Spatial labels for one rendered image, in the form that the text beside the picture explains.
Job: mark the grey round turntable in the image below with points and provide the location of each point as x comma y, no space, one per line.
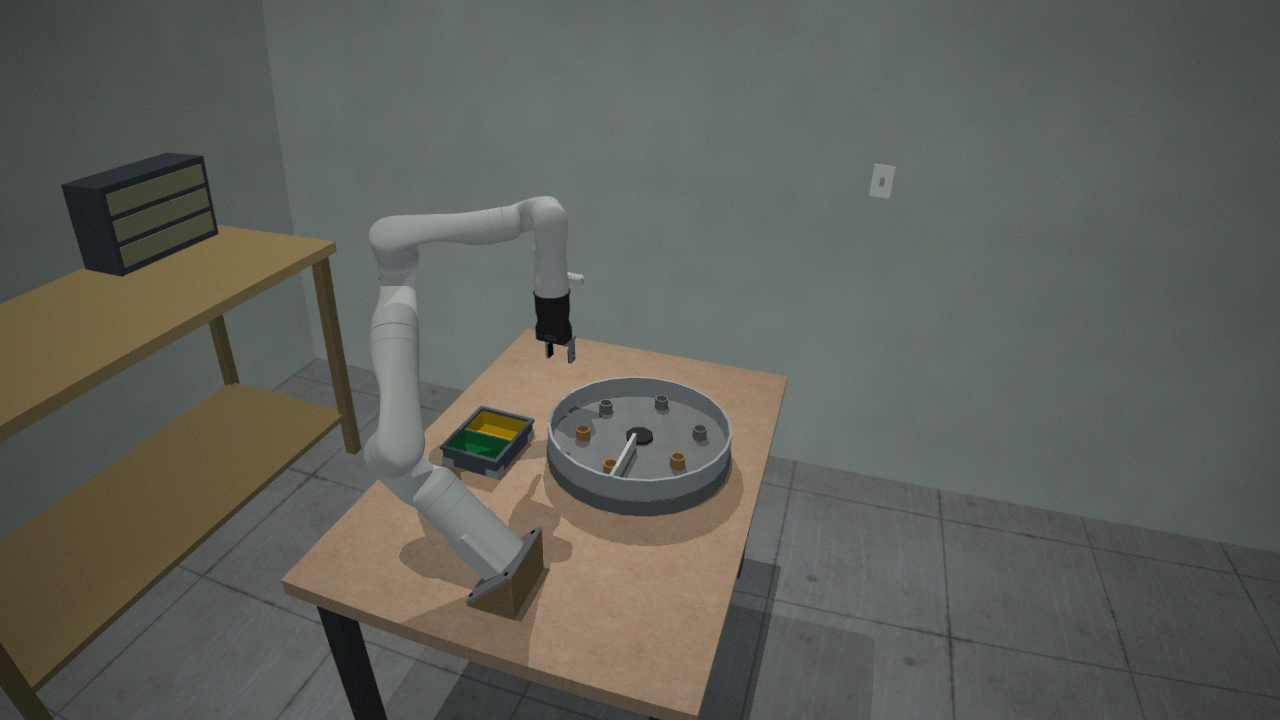
641,439

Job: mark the dark grey divided bin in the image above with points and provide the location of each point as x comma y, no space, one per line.
485,450

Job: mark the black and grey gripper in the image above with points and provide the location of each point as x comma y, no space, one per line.
552,307

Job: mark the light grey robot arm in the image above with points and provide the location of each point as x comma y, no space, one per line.
476,534

